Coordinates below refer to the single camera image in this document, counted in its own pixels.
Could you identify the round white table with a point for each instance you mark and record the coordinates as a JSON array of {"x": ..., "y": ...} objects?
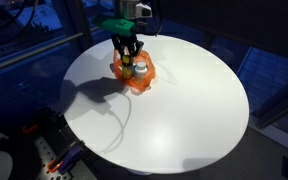
[{"x": 194, "y": 113}]

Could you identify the white pill bottle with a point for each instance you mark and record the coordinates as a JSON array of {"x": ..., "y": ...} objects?
[{"x": 140, "y": 70}]

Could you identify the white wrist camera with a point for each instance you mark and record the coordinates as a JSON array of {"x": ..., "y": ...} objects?
[{"x": 143, "y": 11}]

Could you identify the brown bottle with yellow cap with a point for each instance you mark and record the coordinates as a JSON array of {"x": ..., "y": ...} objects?
[{"x": 127, "y": 66}]

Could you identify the orange plastic bag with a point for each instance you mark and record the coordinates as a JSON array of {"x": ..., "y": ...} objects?
[{"x": 139, "y": 83}]

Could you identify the purple orange clamp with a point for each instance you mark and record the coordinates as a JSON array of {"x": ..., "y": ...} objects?
[{"x": 66, "y": 160}]

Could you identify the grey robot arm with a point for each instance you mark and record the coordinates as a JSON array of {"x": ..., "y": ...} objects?
[{"x": 125, "y": 9}]

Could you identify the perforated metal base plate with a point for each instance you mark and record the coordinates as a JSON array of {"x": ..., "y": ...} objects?
[{"x": 46, "y": 156}]

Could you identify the black gripper green mount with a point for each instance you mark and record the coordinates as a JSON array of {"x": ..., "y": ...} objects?
[{"x": 123, "y": 33}]

